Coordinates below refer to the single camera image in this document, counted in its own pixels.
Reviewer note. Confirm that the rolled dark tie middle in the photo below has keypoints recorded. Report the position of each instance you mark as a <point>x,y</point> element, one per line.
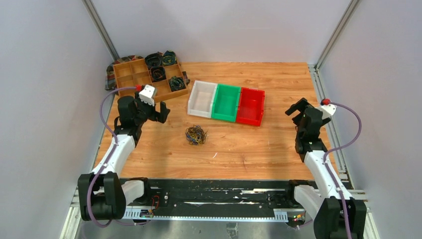
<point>158,73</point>

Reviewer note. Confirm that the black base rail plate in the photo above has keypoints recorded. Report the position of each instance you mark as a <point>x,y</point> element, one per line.
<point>248,200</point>

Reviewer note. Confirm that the red plastic bin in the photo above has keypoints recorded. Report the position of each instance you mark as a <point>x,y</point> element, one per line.
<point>251,107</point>

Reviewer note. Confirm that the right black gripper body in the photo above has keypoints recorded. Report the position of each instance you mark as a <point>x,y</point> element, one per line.
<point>296,121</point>

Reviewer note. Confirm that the rolled green tie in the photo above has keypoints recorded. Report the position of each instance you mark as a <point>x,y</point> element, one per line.
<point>169,58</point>

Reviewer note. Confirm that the wooden compartment tray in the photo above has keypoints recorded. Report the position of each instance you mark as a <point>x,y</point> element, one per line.
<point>133,73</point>

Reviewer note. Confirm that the white plastic bin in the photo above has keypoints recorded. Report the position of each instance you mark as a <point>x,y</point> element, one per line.
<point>200,102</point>

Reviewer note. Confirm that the rolled dark tie back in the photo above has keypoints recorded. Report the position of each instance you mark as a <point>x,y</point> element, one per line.
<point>153,60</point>

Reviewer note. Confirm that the plaid cloth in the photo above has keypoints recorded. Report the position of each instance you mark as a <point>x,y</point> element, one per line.
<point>110,83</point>

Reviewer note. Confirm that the aluminium frame rail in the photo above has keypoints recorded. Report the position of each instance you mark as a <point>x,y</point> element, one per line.
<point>75,227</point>

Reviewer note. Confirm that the green plastic bin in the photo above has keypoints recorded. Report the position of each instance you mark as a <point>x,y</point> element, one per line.
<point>226,101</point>

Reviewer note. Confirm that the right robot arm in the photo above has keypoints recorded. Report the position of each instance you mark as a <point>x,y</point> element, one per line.
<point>335,213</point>

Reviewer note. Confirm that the rolled dark tie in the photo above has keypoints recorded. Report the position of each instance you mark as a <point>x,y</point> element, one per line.
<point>176,83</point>
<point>153,60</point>
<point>158,73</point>

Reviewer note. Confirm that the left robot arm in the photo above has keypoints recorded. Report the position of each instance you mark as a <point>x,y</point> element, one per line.
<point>102,196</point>

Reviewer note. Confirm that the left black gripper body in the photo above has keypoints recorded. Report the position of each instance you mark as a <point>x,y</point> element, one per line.
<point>146,112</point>

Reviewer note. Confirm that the rolled dark tie front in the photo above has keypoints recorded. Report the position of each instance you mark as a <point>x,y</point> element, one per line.
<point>176,83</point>

